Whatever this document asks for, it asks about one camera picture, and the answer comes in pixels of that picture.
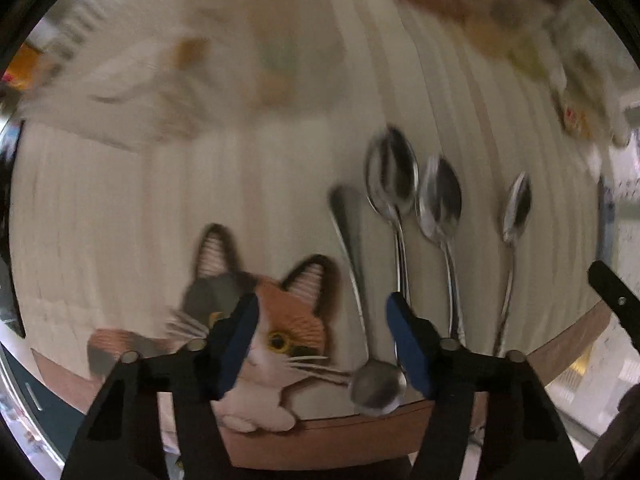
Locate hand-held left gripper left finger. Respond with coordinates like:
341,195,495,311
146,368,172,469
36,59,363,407
60,292,261,480

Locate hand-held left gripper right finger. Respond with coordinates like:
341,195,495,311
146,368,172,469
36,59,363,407
385,291,586,480

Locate cat printed striped table mat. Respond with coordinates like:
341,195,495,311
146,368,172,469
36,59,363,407
10,0,617,471

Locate oval bowl steel spoon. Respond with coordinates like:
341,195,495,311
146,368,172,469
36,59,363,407
417,156,468,348
364,125,421,311

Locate small oval steel spoon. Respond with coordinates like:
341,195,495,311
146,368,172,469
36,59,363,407
492,172,532,358

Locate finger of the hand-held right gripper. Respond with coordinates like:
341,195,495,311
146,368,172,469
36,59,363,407
587,260,640,356

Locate dark cloth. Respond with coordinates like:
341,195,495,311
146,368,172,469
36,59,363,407
582,385,640,480

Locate round bowl steel spoon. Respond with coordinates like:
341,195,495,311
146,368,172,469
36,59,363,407
329,185,408,417

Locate blue kitchen cabinet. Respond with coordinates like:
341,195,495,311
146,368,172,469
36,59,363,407
0,345,92,461

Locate blue grey smartphone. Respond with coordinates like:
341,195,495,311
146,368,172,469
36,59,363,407
596,175,619,267

